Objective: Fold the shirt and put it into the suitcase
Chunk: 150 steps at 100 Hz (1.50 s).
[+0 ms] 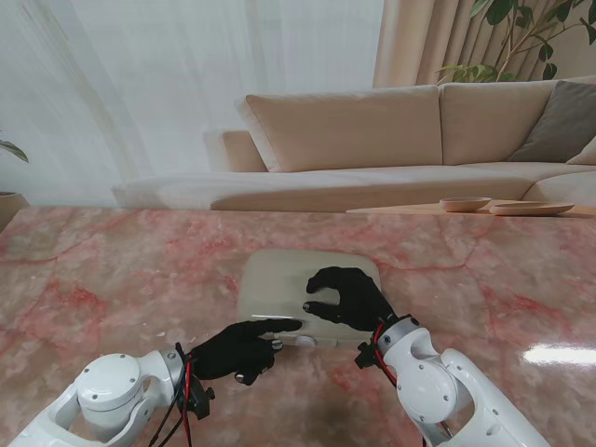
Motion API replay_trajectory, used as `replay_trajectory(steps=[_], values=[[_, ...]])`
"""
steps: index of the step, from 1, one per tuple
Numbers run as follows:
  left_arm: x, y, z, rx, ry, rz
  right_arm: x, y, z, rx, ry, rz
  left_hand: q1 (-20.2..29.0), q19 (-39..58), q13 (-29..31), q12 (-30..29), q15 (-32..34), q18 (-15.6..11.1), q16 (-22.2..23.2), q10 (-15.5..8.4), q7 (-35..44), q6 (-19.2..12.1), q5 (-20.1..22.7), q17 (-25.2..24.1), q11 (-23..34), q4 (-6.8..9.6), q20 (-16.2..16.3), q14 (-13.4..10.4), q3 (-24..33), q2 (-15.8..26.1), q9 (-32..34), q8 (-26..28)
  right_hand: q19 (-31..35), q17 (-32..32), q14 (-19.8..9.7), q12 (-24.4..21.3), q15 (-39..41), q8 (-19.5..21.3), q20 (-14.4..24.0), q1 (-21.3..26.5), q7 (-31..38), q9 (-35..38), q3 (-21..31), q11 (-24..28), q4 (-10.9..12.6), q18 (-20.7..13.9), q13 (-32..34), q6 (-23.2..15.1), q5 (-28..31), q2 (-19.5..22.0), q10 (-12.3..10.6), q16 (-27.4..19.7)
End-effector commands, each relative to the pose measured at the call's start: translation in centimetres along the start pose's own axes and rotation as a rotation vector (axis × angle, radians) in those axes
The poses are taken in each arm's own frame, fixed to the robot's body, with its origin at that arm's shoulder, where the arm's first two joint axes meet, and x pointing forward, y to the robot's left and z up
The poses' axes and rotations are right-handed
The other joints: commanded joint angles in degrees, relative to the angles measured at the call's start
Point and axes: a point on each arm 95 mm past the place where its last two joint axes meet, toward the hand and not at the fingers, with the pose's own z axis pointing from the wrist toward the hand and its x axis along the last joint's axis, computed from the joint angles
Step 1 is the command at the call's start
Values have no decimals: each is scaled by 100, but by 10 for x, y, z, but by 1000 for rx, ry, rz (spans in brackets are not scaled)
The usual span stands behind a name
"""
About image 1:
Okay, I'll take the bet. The beige sectional sofa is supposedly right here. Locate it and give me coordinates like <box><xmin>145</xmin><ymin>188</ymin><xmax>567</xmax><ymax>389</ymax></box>
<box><xmin>114</xmin><ymin>76</ymin><xmax>596</xmax><ymax>213</ymax></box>

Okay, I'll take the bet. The red left arm cable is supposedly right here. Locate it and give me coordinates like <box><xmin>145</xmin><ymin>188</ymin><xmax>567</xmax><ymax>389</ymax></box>
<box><xmin>148</xmin><ymin>344</ymin><xmax>196</xmax><ymax>447</ymax></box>

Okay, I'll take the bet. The grey sofa cushion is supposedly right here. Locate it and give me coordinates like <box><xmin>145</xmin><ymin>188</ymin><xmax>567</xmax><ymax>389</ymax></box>
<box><xmin>507</xmin><ymin>79</ymin><xmax>596</xmax><ymax>163</ymax></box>

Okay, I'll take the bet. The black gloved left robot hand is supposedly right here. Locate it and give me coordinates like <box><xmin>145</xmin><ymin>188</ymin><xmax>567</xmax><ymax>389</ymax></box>
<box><xmin>188</xmin><ymin>318</ymin><xmax>304</xmax><ymax>386</ymax></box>

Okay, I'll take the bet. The tall green leafy plant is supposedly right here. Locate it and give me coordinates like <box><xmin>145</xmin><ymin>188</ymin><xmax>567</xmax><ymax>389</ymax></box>
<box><xmin>437</xmin><ymin>0</ymin><xmax>596</xmax><ymax>85</ymax></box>

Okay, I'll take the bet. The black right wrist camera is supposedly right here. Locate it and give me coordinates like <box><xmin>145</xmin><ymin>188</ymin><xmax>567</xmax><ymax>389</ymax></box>
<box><xmin>356</xmin><ymin>342</ymin><xmax>378</xmax><ymax>370</ymax></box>

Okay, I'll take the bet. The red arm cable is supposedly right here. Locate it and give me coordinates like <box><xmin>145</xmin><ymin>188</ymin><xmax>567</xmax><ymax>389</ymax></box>
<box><xmin>148</xmin><ymin>344</ymin><xmax>196</xmax><ymax>447</ymax></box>
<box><xmin>371</xmin><ymin>323</ymin><xmax>432</xmax><ymax>447</ymax></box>

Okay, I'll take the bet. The cream sofa cushion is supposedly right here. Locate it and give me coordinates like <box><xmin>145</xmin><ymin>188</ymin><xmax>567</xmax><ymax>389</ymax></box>
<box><xmin>565</xmin><ymin>138</ymin><xmax>596</xmax><ymax>165</ymax></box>

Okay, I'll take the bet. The flat wooden tray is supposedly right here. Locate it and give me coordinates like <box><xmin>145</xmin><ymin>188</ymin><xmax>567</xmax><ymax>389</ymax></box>
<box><xmin>488</xmin><ymin>200</ymin><xmax>576</xmax><ymax>217</ymax></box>

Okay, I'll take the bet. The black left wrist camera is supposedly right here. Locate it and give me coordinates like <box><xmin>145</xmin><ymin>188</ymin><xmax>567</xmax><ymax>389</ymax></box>
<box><xmin>185</xmin><ymin>379</ymin><xmax>217</xmax><ymax>422</ymax></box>

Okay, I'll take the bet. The beige pleated curtain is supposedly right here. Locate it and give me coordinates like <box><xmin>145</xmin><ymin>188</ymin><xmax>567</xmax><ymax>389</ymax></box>
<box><xmin>372</xmin><ymin>0</ymin><xmax>596</xmax><ymax>90</ymax></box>

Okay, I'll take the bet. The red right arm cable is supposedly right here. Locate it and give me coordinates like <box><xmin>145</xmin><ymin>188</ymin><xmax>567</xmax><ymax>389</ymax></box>
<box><xmin>371</xmin><ymin>323</ymin><xmax>432</xmax><ymax>447</ymax></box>

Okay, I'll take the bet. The white sheer curtain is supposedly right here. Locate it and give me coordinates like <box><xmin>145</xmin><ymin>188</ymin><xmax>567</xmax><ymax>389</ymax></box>
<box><xmin>0</xmin><ymin>0</ymin><xmax>387</xmax><ymax>209</ymax></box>

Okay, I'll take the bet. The single green plant leaf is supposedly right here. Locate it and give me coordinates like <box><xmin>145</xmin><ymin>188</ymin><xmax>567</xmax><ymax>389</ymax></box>
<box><xmin>0</xmin><ymin>138</ymin><xmax>30</xmax><ymax>163</ymax></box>

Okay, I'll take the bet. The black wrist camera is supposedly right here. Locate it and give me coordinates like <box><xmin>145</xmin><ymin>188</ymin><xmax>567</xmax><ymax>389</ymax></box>
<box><xmin>356</xmin><ymin>342</ymin><xmax>378</xmax><ymax>370</ymax></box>
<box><xmin>185</xmin><ymin>379</ymin><xmax>217</xmax><ymax>422</ymax></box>

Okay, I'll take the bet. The beige plant pot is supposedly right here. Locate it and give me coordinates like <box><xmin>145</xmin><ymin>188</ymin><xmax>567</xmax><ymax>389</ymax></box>
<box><xmin>0</xmin><ymin>190</ymin><xmax>30</xmax><ymax>234</ymax></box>

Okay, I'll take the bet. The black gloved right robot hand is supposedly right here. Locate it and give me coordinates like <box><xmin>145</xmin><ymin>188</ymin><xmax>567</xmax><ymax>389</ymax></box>
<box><xmin>303</xmin><ymin>266</ymin><xmax>396</xmax><ymax>332</ymax></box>

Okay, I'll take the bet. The round wooden bowl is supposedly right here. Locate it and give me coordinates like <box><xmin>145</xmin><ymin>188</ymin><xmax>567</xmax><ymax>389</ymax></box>
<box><xmin>440</xmin><ymin>196</ymin><xmax>494</xmax><ymax>213</ymax></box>

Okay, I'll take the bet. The beige hard-shell suitcase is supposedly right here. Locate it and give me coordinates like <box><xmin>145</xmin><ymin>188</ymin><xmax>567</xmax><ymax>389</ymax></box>
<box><xmin>236</xmin><ymin>249</ymin><xmax>382</xmax><ymax>350</ymax></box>

